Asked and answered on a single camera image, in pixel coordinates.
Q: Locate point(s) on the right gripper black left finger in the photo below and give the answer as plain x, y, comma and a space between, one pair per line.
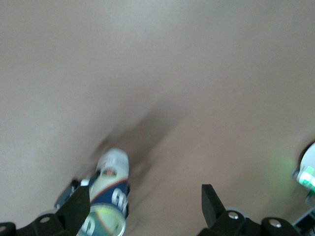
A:
71, 216

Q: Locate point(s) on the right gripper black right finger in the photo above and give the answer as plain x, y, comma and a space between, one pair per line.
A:
216, 221

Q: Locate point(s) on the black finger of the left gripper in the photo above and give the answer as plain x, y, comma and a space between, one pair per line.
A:
127, 200
67, 195

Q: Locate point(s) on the blue white tennis ball can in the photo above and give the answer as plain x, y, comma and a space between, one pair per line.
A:
108, 184

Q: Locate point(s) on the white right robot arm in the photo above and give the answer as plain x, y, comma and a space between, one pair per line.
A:
308, 159

